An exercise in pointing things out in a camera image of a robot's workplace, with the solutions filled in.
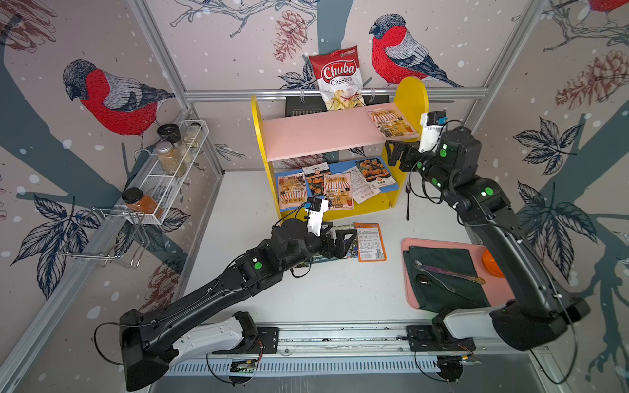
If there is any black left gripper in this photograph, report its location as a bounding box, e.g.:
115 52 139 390
280 219 358 273

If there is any black lid spice jar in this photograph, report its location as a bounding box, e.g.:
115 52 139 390
157 124 193 165

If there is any small metal spoon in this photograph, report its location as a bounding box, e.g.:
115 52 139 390
415 274 456 294

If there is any large shop seed bag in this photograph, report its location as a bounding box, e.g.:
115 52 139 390
278 173 308 210

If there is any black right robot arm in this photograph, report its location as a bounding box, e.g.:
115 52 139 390
385 126 590 351

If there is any red Chuba chips bag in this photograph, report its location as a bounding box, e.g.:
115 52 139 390
309 46 365 111

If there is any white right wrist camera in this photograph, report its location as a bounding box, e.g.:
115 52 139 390
419 111 447 152

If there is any marigold seed bag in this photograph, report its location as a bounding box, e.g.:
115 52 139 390
355 157 396 188
302 162 331 197

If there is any shop picture seed bag top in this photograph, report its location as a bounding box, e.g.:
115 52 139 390
367 109 419 141

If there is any pink shop seed bag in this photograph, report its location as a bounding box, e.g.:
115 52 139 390
324 174 354 211

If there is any black metal bracket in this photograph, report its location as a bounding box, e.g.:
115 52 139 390
285 96 327 117

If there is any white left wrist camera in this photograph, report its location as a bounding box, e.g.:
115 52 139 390
306 197 329 237

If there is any colourful handled spoon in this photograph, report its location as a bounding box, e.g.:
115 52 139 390
413 260 486 285

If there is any orange bowl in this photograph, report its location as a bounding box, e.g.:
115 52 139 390
482 249 505 278

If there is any pink tray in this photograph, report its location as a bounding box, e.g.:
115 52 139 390
401 238 514 313

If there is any blue flower seed bag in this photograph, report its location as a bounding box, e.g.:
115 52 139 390
334 224 359 259

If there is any black fork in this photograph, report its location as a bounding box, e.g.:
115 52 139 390
405 181 412 221

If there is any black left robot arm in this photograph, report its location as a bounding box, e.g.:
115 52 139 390
120 219 357 391

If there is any marigold seed bag lower right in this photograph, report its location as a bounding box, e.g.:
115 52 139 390
355 157 396 188

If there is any orange spice jar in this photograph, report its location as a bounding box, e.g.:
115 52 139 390
121 188 163 218

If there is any orange back-side seed bag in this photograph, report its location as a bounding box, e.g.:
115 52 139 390
354 223 387 262

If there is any white text seed bag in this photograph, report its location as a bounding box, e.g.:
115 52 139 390
344 167 380 205

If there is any beige spice jar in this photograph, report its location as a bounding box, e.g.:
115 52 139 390
155 141 187 178

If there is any white wire spice rack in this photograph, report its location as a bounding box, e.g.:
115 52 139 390
114 120 208 233

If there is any yellow wooden shelf unit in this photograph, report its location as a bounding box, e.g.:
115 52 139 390
251 77 429 218

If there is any marigold seed bag lower left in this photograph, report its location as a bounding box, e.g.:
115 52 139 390
302 162 331 197

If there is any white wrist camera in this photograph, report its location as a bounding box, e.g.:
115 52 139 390
306 197 329 237
419 111 447 152

